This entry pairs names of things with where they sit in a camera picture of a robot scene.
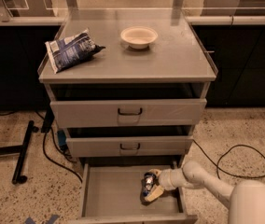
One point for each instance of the blue pepsi can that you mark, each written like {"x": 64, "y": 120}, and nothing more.
{"x": 149, "y": 179}

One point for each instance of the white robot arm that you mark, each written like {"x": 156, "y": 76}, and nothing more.
{"x": 245, "y": 201}

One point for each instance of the black metal stand leg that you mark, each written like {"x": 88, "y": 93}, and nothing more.
{"x": 21, "y": 150}

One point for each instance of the top grey drawer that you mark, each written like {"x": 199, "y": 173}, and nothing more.
{"x": 113, "y": 113}

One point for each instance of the blue chip bag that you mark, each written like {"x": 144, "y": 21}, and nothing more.
{"x": 71, "y": 51}

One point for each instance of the grey drawer cabinet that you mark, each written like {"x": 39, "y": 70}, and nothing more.
{"x": 174, "y": 66}

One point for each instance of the middle grey drawer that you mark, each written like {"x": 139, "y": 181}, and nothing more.
{"x": 129, "y": 146}

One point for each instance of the blue power adapter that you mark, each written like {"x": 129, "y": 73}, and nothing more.
{"x": 61, "y": 140}

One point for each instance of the bottom grey drawer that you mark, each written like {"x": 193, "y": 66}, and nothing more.
{"x": 112, "y": 195}

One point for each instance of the grey drawer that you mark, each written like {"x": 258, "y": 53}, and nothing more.
{"x": 113, "y": 113}
{"x": 112, "y": 195}
{"x": 129, "y": 146}

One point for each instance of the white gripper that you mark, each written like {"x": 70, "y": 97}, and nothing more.
{"x": 166, "y": 179}

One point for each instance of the white paper bowl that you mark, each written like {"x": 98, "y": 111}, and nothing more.
{"x": 139, "y": 37}

